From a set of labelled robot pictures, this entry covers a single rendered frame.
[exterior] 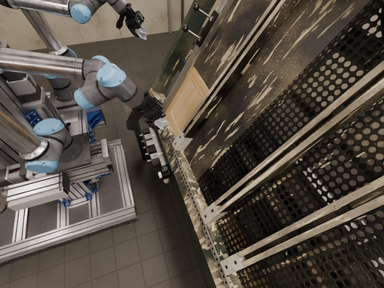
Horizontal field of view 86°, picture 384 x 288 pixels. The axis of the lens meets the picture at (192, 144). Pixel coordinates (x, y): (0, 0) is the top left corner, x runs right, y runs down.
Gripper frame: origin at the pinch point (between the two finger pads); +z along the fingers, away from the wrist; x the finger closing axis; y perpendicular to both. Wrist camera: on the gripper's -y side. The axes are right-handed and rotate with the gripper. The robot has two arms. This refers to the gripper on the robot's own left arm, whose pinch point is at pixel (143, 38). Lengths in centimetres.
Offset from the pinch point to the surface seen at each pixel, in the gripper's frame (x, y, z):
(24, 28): 121, -305, 5
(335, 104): -52, 96, 5
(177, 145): -56, 16, 37
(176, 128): -42, 9, 41
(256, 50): -19, 68, 10
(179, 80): -12.0, 11.7, 28.3
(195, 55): -2.5, 26.7, 19.5
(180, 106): -27.6, 11.4, 36.2
